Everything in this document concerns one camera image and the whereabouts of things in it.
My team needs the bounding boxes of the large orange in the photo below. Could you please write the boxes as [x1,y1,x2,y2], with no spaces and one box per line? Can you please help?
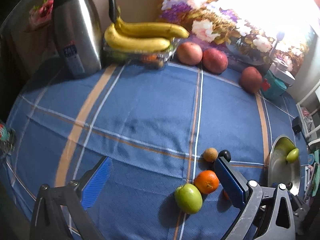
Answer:
[194,170,219,194]

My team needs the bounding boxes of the dark plum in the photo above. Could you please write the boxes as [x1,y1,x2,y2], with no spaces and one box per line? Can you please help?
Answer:
[286,182,293,191]
[218,150,231,162]

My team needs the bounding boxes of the brown longan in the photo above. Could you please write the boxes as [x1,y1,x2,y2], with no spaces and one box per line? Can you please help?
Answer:
[203,147,219,163]

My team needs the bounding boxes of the large green jujube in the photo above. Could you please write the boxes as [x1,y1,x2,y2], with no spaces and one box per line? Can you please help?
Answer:
[174,183,203,215]

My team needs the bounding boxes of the stainless steel basin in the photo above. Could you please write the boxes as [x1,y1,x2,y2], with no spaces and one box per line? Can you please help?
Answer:
[267,135,300,195]

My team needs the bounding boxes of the black power adapter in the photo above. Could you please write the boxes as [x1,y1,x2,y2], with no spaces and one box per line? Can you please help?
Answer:
[292,116,303,134]

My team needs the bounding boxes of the blue plaid tablecloth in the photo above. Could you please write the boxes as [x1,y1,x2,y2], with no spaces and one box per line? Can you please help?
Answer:
[1,57,308,239]

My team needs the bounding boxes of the white shelf rack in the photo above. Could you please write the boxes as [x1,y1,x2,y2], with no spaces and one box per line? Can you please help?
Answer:
[296,81,319,152]

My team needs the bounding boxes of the glass mug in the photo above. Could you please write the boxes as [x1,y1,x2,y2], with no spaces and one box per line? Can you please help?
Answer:
[0,121,16,158]

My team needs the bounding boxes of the teal plastic box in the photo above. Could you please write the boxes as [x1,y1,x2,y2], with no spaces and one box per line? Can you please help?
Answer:
[260,70,287,100]

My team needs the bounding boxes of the dark red apple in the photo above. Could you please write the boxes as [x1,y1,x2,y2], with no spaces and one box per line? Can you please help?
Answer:
[239,66,263,94]

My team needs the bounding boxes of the middle red apple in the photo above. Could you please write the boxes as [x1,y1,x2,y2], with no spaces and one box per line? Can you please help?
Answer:
[202,48,228,74]

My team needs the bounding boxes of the pale red apple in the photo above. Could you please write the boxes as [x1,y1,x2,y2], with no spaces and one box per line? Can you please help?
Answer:
[176,42,203,66]

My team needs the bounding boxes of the clear plastic fruit tray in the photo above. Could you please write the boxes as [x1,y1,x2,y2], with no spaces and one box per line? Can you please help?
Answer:
[104,38,181,69]

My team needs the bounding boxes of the lower yellow banana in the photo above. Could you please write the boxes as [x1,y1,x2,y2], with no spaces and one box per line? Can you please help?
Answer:
[104,23,170,53]

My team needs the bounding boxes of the yellow banana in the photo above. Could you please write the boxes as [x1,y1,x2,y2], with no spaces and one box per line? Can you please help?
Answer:
[115,17,189,39]
[104,23,170,53]

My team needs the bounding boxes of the stainless steel thermos jug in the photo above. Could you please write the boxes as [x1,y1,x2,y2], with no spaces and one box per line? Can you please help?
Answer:
[52,0,117,78]

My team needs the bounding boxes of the upper yellow banana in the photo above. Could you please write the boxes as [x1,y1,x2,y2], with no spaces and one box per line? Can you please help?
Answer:
[115,17,189,39]

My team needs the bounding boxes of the flower painting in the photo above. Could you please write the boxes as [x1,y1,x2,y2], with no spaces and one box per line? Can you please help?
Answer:
[157,0,319,75]

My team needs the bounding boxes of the pink artificial flower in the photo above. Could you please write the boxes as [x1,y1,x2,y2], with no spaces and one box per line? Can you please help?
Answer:
[25,0,54,33]

